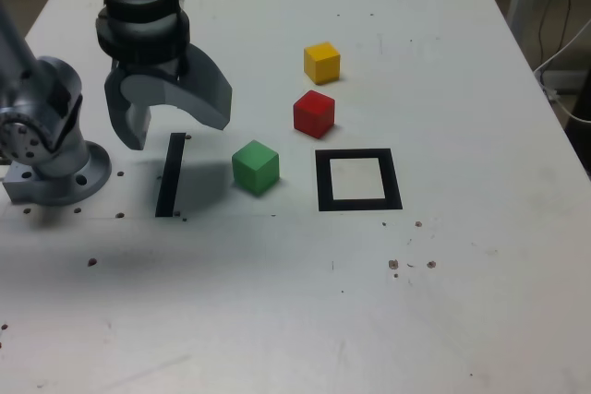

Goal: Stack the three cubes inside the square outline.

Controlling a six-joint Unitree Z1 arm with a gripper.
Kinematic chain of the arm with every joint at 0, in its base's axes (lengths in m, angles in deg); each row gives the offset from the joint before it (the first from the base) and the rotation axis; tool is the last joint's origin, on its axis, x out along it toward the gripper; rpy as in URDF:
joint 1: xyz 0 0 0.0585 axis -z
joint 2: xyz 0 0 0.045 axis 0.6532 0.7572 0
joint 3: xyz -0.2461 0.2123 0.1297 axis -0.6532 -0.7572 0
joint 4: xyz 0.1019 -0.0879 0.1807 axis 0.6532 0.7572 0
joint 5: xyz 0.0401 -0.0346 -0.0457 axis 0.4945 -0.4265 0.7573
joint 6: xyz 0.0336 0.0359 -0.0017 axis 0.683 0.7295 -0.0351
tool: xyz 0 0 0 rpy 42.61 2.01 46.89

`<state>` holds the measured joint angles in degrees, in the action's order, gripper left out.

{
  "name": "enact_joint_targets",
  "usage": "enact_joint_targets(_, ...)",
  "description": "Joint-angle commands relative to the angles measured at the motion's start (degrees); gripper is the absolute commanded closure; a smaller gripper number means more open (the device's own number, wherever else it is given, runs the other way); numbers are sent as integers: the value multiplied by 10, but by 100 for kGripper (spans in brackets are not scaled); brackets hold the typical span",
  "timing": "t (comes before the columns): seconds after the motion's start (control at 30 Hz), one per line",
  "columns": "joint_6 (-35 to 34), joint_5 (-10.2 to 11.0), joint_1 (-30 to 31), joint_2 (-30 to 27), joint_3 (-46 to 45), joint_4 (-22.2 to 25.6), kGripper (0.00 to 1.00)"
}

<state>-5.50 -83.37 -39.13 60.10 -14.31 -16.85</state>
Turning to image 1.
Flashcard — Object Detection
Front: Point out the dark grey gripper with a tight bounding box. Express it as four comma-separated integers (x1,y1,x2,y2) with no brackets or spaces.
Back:
103,42,234,151

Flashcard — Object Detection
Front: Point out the yellow cube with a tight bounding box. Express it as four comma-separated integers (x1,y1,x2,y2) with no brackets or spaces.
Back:
303,42,342,86

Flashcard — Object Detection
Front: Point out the black tape strip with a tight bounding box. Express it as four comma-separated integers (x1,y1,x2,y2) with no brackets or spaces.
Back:
154,132,187,219

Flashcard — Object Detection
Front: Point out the green cube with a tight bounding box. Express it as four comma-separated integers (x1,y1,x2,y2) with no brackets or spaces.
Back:
231,138,281,197

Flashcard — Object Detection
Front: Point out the black tape square outline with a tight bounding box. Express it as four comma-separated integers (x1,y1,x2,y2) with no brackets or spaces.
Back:
314,148,404,213

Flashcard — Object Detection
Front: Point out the white cable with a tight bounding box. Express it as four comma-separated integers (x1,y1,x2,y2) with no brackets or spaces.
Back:
534,18,591,124

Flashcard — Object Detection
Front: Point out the red cube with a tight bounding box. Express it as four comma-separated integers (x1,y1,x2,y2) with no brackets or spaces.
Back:
292,90,336,140

